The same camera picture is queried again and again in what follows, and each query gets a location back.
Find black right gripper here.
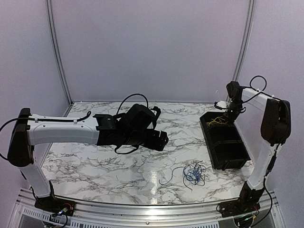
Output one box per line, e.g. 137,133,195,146
223,99,243,124

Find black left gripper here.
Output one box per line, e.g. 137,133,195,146
123,130,169,152

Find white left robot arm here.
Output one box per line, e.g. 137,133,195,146
4,104,169,211

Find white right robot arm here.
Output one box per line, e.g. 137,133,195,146
224,81,291,213

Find black bin far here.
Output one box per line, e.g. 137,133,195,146
199,112,235,133

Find black bin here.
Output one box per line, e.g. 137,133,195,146
203,125,244,152
199,112,235,133
209,142,251,171

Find black bin middle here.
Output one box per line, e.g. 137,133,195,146
203,125,244,152

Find black bin near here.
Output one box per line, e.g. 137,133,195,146
209,142,251,171

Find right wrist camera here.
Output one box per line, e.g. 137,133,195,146
214,100,229,110

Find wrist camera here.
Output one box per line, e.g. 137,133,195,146
214,100,229,110
151,106,161,119

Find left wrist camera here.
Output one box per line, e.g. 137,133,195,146
151,106,161,119

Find blue cable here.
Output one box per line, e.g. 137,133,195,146
159,162,207,187

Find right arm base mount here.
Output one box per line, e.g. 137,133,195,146
217,200,260,218

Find right corner aluminium post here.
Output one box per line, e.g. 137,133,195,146
232,0,256,81

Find corner aluminium post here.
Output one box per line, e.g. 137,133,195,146
232,0,256,81
45,0,73,105

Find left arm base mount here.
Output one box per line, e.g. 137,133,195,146
35,198,76,216

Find left corner aluminium post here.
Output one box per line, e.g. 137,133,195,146
45,0,73,105

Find aluminium front rail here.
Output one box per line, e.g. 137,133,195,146
9,189,286,228

